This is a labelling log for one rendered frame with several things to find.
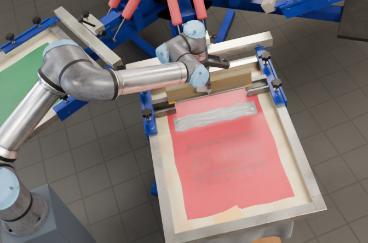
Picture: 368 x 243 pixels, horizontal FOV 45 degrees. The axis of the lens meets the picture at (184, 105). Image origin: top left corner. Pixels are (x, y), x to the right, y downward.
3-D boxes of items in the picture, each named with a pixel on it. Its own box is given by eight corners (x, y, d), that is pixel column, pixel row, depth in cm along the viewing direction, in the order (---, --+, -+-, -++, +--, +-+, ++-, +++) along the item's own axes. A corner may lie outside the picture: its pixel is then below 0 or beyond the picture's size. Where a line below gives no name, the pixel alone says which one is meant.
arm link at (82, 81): (79, 87, 120) (216, 64, 148) (62, 64, 126) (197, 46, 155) (74, 119, 127) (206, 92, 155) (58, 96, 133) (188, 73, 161)
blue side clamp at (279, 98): (286, 110, 191) (287, 100, 186) (275, 113, 191) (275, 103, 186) (266, 60, 210) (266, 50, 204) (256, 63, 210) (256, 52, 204)
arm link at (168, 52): (168, 62, 151) (195, 46, 154) (151, 44, 157) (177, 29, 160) (172, 77, 157) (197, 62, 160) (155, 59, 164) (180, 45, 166)
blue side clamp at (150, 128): (160, 139, 192) (156, 130, 186) (148, 142, 192) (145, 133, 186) (150, 87, 210) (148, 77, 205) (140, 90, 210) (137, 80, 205)
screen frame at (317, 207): (326, 213, 161) (327, 209, 158) (167, 249, 161) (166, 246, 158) (264, 58, 209) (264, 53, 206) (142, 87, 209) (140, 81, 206)
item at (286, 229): (294, 238, 200) (299, 196, 166) (196, 260, 200) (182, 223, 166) (292, 231, 202) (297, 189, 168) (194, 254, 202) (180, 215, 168)
